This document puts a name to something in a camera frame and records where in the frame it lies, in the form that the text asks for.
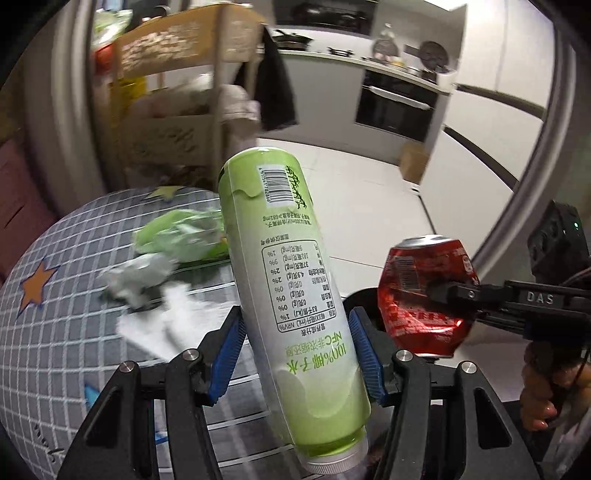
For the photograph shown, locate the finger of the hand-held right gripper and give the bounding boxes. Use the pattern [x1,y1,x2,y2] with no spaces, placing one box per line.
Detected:
[426,281,509,319]

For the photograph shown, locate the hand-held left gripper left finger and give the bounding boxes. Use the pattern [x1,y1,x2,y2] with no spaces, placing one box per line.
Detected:
[55,305,248,480]

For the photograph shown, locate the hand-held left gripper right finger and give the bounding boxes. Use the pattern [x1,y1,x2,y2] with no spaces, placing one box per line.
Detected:
[348,307,546,480]

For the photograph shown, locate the crushed red soda can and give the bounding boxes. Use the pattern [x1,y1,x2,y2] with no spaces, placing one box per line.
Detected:
[377,235,481,358]

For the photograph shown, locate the black trash bin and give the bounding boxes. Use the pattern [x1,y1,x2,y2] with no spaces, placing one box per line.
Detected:
[341,287,386,333]

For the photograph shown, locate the green drink bottle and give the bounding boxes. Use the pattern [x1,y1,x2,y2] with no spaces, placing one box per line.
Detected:
[217,147,372,475]

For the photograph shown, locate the person's right hand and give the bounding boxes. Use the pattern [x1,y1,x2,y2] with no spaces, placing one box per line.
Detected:
[519,351,583,432]

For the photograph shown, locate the white plastic bag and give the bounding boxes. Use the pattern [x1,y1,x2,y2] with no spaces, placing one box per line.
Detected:
[115,284,245,370]

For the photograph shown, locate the crumpled white tissue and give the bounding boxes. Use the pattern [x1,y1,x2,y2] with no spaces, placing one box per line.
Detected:
[99,253,178,309]

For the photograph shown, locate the white refrigerator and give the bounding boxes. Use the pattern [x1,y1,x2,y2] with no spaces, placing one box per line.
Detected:
[418,0,561,241]

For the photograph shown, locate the green plastic wrapper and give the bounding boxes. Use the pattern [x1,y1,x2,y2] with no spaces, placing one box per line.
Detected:
[133,208,230,264]

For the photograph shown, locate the cardboard box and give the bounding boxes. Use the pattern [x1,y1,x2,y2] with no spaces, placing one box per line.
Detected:
[398,142,432,185]

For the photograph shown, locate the black built-in oven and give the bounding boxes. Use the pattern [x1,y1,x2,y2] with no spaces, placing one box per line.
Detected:
[355,71,441,143]

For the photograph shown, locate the dark round pan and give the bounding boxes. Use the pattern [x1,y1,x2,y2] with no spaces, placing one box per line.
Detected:
[419,41,451,70]

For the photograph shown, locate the glass pot lid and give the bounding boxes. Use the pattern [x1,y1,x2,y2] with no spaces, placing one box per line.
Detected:
[374,25,400,61]

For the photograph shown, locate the grey white cloth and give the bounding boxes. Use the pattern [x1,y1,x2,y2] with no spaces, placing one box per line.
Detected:
[219,83,262,134]

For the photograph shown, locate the pink plastic chair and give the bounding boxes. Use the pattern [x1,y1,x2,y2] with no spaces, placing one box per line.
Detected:
[0,138,61,278]

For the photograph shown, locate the black hanging cloth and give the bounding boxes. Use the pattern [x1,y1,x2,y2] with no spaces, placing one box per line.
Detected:
[256,25,298,132]

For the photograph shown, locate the white bags in rack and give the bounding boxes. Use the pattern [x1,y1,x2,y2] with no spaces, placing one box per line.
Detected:
[148,74,218,116]

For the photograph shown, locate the yellow oil bottle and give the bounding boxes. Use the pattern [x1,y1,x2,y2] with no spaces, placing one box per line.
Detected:
[108,76,148,139]

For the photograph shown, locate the black wok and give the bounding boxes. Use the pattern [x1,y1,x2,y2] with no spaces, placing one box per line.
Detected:
[272,30,315,49]

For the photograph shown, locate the black range hood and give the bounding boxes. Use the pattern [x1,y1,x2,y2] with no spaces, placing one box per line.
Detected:
[272,0,377,35]

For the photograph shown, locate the beige plastic storage rack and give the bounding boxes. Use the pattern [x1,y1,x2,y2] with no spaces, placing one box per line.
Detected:
[111,2,266,181]

